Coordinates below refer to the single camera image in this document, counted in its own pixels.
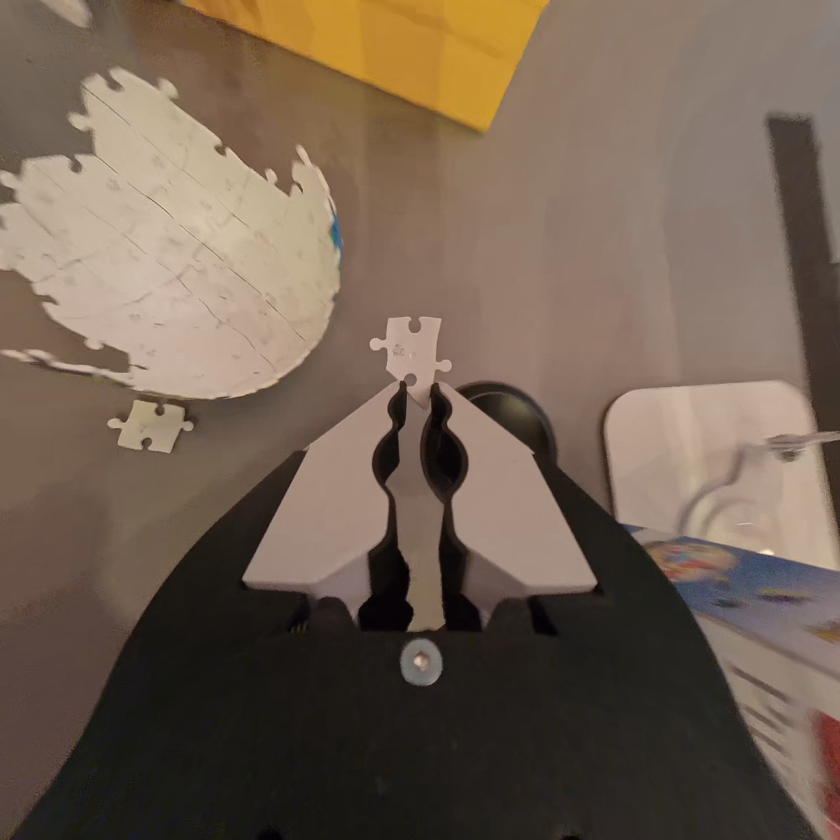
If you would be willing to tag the yellow box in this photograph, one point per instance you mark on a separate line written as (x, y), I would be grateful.
(407, 52)

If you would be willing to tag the white flat piece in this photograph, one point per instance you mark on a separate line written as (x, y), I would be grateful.
(69, 10)

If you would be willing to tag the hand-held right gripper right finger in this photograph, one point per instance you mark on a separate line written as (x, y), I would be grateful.
(518, 525)

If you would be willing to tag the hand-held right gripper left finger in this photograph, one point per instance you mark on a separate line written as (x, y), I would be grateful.
(321, 518)

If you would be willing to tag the white rounded base plate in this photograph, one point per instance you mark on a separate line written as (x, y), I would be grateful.
(663, 446)

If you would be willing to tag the black round ball stand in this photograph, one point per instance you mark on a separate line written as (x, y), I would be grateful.
(518, 413)

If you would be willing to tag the white pointed puzzle piece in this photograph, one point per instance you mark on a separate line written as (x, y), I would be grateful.
(151, 426)

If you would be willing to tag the colourful puzzle box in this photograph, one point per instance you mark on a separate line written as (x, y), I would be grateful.
(774, 630)

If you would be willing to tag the black post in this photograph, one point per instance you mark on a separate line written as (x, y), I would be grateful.
(797, 229)

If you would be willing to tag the puzzle piece with dark print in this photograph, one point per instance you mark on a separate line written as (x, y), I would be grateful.
(413, 348)

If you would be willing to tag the partly built puzzle ball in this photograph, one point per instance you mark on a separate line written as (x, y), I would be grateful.
(164, 262)

